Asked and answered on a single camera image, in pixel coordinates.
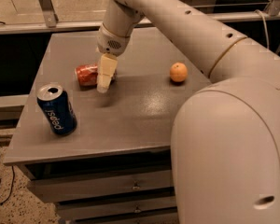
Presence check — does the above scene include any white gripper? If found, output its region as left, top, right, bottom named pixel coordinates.
left=97, top=25, right=130, bottom=93

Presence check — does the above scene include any bottom grey drawer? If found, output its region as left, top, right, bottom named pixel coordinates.
left=74, top=212, right=178, bottom=224

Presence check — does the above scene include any middle grey drawer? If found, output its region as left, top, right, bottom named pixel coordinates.
left=57, top=196, right=176, bottom=220

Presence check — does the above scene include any grey drawer cabinet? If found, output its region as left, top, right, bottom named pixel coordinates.
left=4, top=28, right=209, bottom=218

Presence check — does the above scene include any orange fruit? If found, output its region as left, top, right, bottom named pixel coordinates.
left=170, top=63, right=188, bottom=82

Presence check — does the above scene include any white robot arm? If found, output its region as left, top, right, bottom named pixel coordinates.
left=98, top=0, right=280, bottom=224

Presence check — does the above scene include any red coke can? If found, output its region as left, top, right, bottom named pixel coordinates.
left=75, top=63, right=118, bottom=87

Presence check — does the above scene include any metal railing frame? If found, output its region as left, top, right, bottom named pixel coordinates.
left=0, top=0, right=280, bottom=34

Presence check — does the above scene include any blue pepsi can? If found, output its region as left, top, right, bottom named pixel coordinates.
left=37, top=84, right=77, bottom=135

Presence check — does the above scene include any grey drawer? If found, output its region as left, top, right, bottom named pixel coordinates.
left=74, top=212, right=178, bottom=224
left=28, top=170, right=173, bottom=203
left=57, top=196, right=176, bottom=220

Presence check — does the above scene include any white cable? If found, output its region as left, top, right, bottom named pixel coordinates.
left=255, top=9, right=271, bottom=49

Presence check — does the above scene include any top grey drawer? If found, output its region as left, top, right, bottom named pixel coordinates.
left=28, top=170, right=173, bottom=203

